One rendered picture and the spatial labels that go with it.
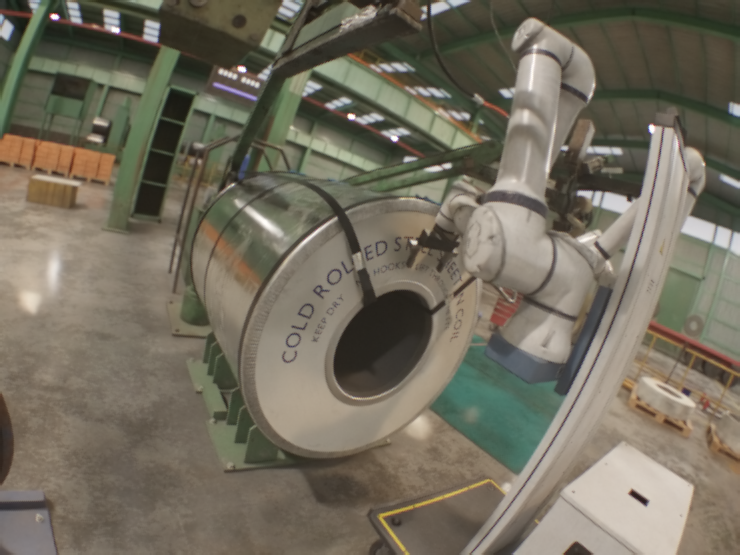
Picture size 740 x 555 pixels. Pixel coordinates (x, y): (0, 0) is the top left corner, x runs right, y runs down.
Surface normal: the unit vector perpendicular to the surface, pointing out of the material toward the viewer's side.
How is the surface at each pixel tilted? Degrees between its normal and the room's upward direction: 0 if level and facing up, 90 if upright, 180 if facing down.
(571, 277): 89
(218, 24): 89
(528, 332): 68
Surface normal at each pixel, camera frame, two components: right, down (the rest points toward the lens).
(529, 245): 0.17, 0.04
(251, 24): 0.57, 0.32
